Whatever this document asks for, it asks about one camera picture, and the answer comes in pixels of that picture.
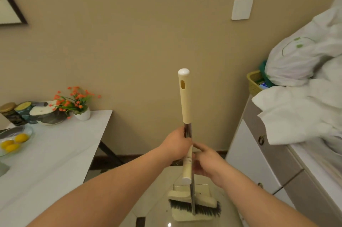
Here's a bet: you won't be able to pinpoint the dark framed picture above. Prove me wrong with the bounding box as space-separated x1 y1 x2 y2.
0 0 28 26

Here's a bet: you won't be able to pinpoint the white and grey cabinet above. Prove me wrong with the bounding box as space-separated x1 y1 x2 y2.
225 93 342 227

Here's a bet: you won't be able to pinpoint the orange flowers in white pot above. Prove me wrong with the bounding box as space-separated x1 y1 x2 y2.
49 86 102 122

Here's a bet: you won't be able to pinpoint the person's right forearm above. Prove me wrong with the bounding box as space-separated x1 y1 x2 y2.
218 167 318 227

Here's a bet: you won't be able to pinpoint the brass ring cabinet handles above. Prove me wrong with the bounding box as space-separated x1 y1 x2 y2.
257 134 265 189

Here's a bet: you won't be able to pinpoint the cream dustpan with metal handle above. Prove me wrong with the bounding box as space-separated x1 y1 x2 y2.
171 144 214 222

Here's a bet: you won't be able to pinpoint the yellow woven basket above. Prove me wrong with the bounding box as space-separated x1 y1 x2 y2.
246 70 265 98

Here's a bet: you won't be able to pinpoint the cream broom with metal handle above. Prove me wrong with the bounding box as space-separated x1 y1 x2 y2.
167 68 222 218

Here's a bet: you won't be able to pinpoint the white plastic bag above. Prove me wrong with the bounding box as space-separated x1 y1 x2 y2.
264 5 342 87

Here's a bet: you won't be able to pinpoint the yellow fruits in glass dish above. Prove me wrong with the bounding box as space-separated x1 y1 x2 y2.
0 124 34 157

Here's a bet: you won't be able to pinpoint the beige tiled floor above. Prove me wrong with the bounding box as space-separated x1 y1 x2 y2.
83 165 244 227

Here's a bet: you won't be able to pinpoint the white cloth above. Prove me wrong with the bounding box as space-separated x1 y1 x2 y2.
252 56 342 146

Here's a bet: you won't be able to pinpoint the white wall switch plate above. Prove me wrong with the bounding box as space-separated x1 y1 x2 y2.
231 0 254 21

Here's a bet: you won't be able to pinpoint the person's left forearm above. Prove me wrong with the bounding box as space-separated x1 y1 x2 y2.
26 147 171 227

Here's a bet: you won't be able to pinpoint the white marble table black legs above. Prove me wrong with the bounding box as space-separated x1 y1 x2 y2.
0 109 124 227

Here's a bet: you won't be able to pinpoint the person's right hand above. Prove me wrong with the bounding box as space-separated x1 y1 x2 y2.
192 142 232 189

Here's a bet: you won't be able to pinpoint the person's left hand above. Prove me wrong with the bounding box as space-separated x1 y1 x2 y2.
160 126 193 166

